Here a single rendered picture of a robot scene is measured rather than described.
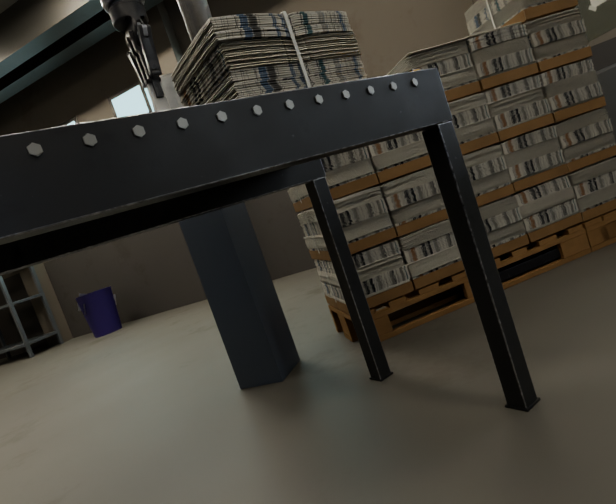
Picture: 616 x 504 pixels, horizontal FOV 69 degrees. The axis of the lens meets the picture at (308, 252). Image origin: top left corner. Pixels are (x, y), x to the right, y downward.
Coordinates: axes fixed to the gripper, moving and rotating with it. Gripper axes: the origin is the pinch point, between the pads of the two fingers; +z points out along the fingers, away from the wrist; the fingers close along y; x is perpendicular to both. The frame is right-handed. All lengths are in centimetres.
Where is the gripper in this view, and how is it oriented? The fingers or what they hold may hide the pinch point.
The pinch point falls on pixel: (159, 99)
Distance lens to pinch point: 107.6
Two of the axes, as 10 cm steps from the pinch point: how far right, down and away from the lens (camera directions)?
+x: -7.8, 3.2, -5.3
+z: 3.3, 9.4, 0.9
